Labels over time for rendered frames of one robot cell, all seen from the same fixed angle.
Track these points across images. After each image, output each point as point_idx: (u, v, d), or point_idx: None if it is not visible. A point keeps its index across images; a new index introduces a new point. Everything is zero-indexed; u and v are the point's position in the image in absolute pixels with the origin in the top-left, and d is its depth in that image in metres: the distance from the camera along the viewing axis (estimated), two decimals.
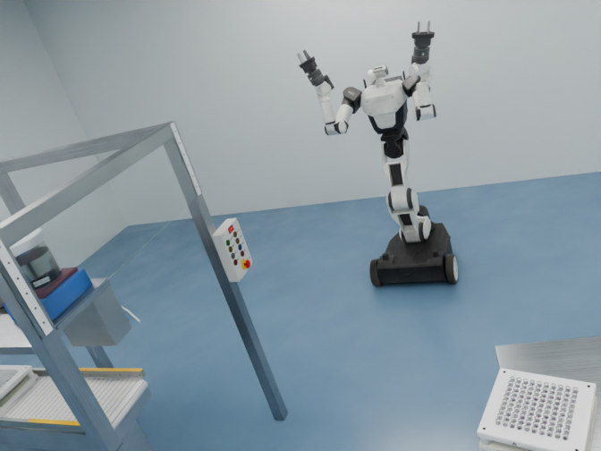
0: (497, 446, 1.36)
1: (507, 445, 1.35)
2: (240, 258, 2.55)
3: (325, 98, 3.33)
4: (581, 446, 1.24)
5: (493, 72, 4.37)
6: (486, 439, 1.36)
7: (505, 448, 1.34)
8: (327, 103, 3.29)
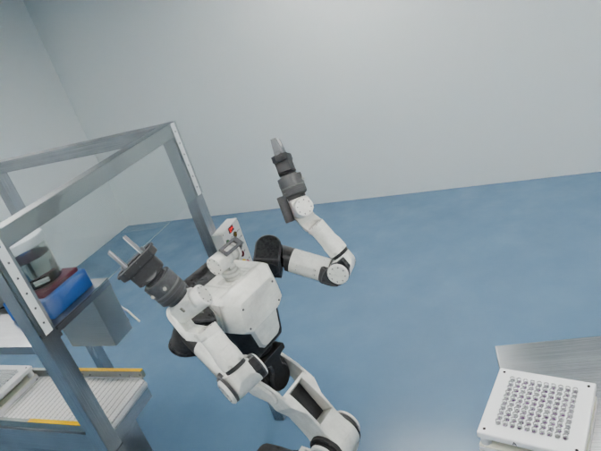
0: (497, 446, 1.36)
1: (507, 445, 1.35)
2: (240, 258, 2.55)
3: (198, 327, 1.49)
4: (581, 446, 1.24)
5: (493, 72, 4.37)
6: (486, 439, 1.36)
7: (505, 448, 1.34)
8: (216, 325, 1.46)
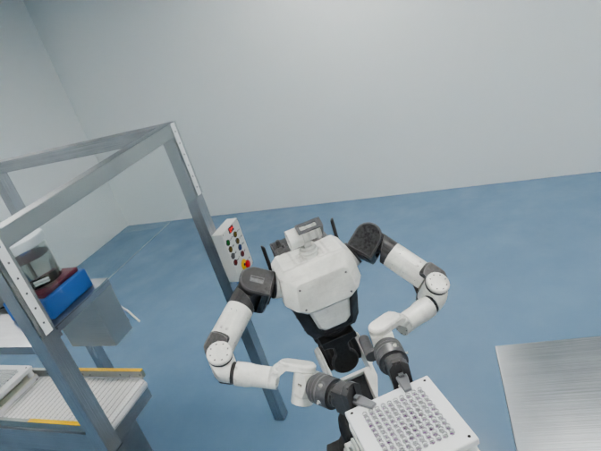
0: None
1: None
2: (240, 258, 2.55)
3: None
4: None
5: (493, 72, 4.37)
6: None
7: None
8: (273, 388, 1.57)
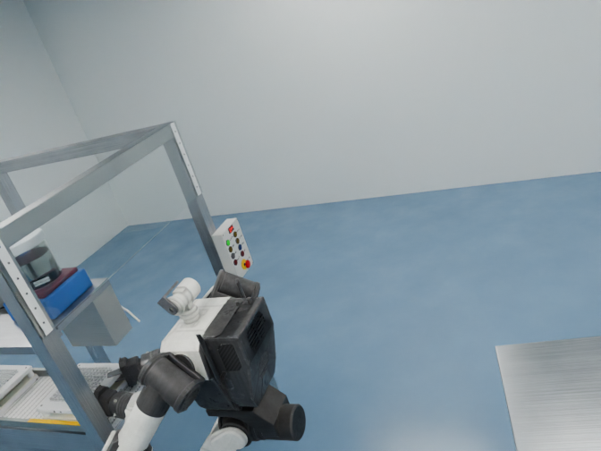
0: None
1: None
2: (240, 258, 2.55)
3: None
4: None
5: (493, 72, 4.37)
6: None
7: None
8: None
